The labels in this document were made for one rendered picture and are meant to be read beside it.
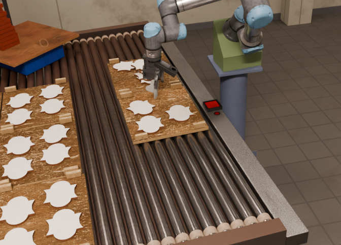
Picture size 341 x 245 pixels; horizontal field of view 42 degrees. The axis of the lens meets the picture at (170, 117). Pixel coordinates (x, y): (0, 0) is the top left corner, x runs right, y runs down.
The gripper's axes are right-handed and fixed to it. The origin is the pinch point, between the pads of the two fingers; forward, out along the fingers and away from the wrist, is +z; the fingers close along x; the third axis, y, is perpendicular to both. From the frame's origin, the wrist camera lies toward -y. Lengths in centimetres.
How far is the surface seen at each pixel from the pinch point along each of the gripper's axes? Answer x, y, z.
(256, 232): 80, -53, -4
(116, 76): -22.1, 30.9, 9.3
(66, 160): 53, 28, 3
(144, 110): 11.4, 5.2, 4.2
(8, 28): -35, 100, -8
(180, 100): -2.1, -9.7, 5.9
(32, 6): -247, 214, 79
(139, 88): -10.9, 14.5, 7.6
